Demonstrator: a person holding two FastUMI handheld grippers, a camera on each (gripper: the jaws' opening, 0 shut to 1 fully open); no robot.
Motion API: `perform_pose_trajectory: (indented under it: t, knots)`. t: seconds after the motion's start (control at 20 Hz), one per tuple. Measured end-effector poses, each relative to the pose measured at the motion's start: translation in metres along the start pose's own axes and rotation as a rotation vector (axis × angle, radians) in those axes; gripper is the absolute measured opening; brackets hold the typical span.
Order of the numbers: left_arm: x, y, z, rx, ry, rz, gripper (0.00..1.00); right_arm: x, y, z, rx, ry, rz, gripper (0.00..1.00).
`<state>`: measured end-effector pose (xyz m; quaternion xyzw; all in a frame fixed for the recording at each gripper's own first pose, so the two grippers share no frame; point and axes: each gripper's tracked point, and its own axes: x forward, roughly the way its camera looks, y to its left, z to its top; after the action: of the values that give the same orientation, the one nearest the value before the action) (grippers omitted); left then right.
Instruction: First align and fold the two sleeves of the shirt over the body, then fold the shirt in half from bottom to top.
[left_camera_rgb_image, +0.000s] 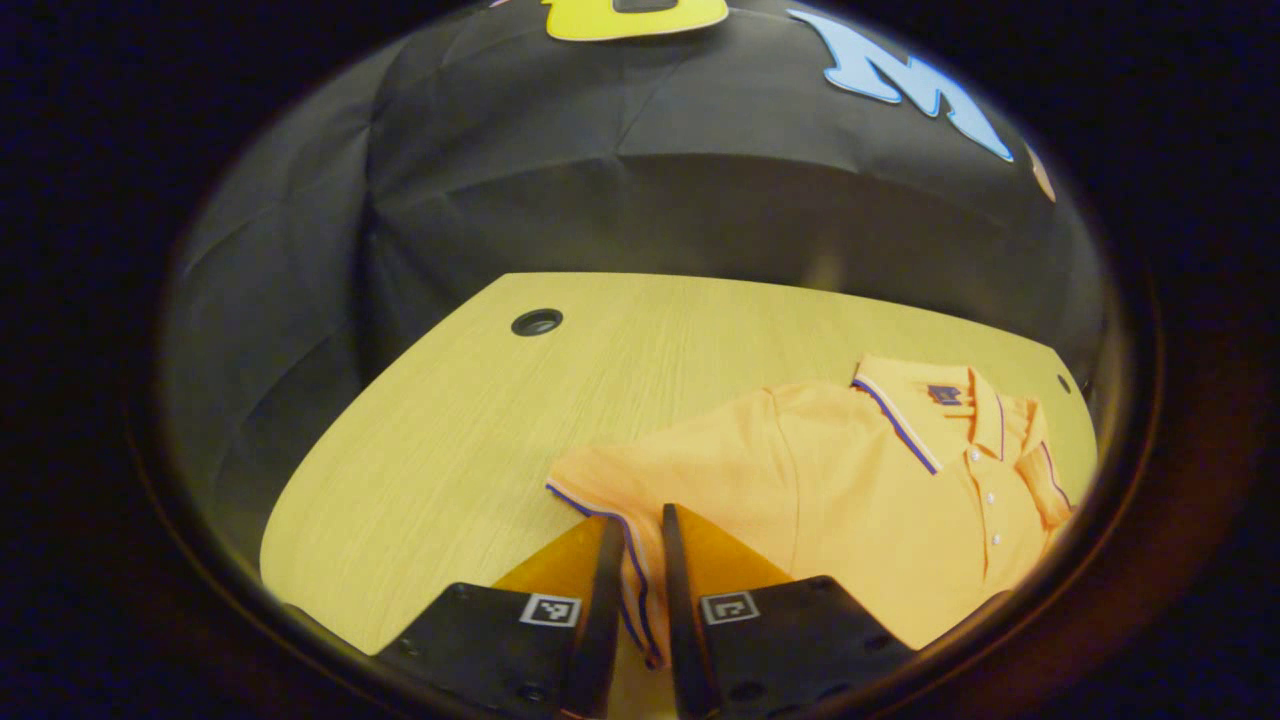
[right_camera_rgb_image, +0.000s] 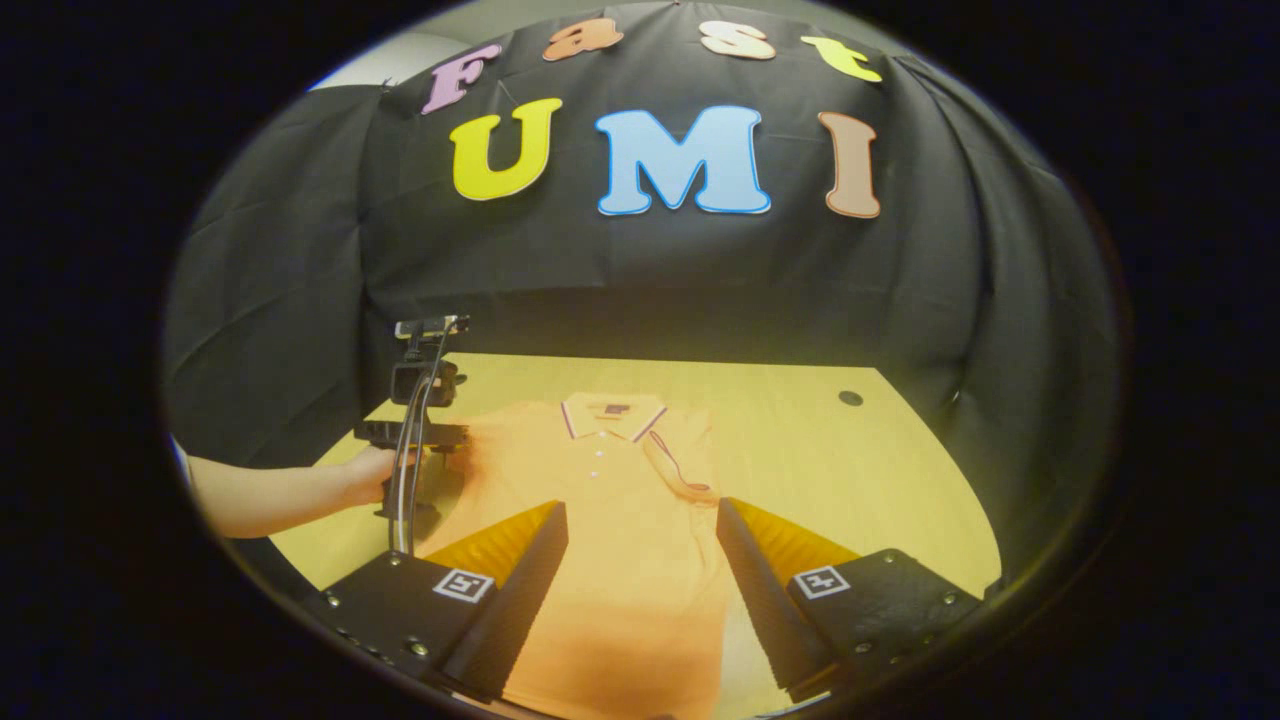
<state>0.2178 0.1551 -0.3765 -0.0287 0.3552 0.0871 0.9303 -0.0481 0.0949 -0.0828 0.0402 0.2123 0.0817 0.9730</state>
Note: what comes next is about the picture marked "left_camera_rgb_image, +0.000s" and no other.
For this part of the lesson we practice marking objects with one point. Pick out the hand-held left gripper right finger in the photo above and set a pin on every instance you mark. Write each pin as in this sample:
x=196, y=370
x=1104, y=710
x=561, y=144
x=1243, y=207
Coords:
x=680, y=620

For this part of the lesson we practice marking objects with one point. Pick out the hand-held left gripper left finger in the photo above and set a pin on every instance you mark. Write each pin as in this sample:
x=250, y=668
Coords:
x=603, y=600

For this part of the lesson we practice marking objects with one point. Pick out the orange T-shirt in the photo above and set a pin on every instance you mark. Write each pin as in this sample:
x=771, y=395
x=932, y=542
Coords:
x=850, y=480

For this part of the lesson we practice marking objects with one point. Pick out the black backdrop cloth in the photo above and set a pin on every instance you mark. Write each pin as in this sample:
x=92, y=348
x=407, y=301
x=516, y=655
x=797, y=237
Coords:
x=600, y=200

